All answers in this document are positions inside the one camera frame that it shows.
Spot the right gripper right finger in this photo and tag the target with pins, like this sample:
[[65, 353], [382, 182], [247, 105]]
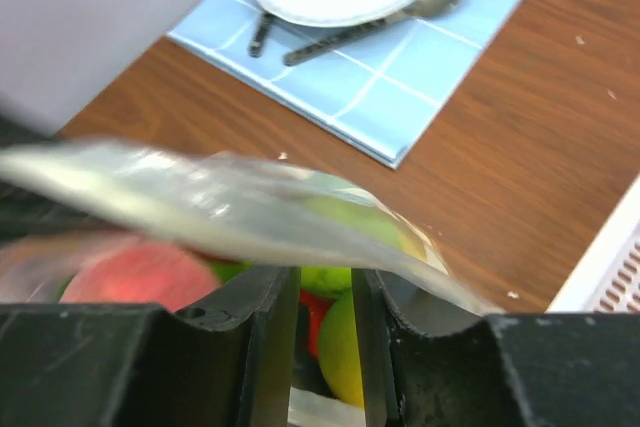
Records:
[[559, 369]]

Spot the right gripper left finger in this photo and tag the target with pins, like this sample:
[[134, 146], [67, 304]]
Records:
[[226, 360]]

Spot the red fake apple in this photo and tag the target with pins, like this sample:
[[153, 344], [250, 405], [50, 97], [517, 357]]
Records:
[[148, 272]]

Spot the white plastic basket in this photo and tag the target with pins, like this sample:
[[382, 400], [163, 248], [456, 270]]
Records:
[[606, 279]]

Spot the polka dot zip bag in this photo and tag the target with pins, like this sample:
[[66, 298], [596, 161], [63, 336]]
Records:
[[110, 195]]

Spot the green fake fruit ball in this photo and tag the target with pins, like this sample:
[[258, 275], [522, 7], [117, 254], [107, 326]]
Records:
[[329, 283]]

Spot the red fake chili pepper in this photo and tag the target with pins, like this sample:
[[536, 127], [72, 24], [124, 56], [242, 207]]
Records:
[[316, 308]]

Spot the yellow fake fruit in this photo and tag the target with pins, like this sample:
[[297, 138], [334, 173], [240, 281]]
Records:
[[338, 352]]

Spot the dark green fake avocado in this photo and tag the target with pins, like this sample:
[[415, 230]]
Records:
[[370, 221]]

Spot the blue grid placemat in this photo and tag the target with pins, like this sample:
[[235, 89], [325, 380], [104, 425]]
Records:
[[379, 94]]

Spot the metal spoon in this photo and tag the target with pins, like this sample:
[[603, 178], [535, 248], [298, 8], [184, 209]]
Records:
[[425, 9]]

